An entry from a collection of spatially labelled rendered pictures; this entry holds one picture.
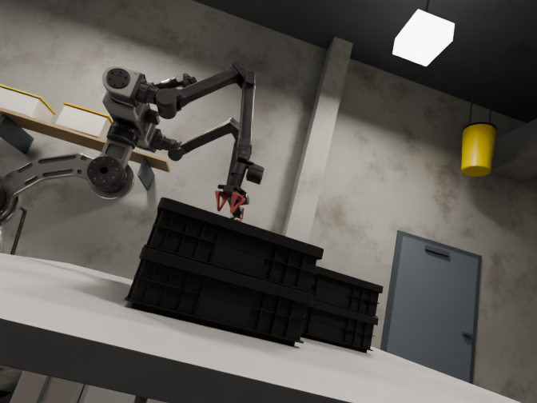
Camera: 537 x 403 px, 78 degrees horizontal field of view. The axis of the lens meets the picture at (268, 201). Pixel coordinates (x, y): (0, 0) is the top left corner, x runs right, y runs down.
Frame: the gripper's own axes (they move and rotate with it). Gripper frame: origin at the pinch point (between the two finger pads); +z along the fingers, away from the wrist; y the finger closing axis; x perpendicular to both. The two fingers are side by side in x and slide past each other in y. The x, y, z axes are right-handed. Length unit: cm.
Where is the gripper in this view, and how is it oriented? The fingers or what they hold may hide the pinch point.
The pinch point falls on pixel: (225, 209)
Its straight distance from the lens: 128.3
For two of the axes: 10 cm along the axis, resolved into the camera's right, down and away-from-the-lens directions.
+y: -8.5, -1.0, 5.2
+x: -4.5, -3.8, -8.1
